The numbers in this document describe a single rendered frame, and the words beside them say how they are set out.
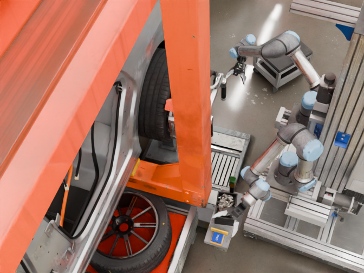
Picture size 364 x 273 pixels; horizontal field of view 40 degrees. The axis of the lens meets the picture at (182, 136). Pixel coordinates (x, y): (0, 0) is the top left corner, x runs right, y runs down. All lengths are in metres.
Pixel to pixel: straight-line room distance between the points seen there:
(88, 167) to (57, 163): 2.19
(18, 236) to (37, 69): 0.38
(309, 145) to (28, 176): 1.80
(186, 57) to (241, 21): 3.16
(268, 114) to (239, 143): 0.46
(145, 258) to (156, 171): 0.58
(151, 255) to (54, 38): 2.54
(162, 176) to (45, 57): 2.45
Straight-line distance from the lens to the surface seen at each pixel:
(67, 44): 0.98
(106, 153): 3.21
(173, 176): 3.27
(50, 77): 0.94
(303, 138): 2.69
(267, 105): 4.62
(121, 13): 1.42
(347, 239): 3.85
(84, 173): 3.41
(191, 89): 2.38
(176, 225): 3.71
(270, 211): 3.84
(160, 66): 3.35
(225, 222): 3.46
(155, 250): 3.40
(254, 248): 3.94
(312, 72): 3.46
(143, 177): 3.45
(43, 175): 1.15
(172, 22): 2.09
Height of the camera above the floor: 3.67
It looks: 56 degrees down
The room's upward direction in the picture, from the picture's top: 6 degrees counter-clockwise
